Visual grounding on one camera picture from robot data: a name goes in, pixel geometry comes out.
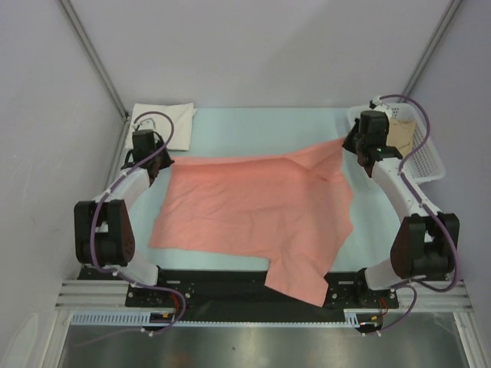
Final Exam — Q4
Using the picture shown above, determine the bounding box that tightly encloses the white slotted cable duct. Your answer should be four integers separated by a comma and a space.
71, 311, 380, 328

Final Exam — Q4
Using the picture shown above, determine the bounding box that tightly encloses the folded white t shirt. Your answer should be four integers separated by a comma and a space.
124, 103, 196, 151

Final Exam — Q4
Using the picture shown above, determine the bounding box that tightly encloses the purple cable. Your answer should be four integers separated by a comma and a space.
72, 110, 189, 348
370, 94, 465, 333

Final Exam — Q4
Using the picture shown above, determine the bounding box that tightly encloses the aluminium frame post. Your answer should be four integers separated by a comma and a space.
402, 0, 466, 96
56, 0, 128, 120

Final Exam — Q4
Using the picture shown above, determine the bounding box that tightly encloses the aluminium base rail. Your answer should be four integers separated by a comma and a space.
55, 280, 472, 313

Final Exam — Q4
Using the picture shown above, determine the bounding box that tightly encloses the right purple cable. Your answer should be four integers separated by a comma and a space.
370, 94, 465, 333

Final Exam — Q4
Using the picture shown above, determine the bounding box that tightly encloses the pink polo shirt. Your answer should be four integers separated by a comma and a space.
150, 140, 353, 307

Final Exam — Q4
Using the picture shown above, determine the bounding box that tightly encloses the right aluminium frame post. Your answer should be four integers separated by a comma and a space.
402, 0, 466, 96

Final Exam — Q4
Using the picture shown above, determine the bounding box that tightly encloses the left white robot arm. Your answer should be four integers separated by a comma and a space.
74, 130, 173, 307

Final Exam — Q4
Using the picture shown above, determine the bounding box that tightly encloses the white plastic basket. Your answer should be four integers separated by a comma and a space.
348, 103, 446, 184

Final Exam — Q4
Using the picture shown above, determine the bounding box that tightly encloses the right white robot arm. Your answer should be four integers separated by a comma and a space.
343, 110, 460, 307

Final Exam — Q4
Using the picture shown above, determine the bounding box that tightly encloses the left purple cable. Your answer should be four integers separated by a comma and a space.
72, 110, 189, 348

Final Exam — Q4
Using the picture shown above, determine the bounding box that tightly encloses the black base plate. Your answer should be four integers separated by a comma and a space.
76, 268, 400, 323

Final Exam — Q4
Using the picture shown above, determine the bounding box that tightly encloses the beige t shirt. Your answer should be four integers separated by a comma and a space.
387, 119, 417, 157

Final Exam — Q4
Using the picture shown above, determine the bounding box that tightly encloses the left aluminium frame post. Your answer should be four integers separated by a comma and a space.
56, 0, 128, 120

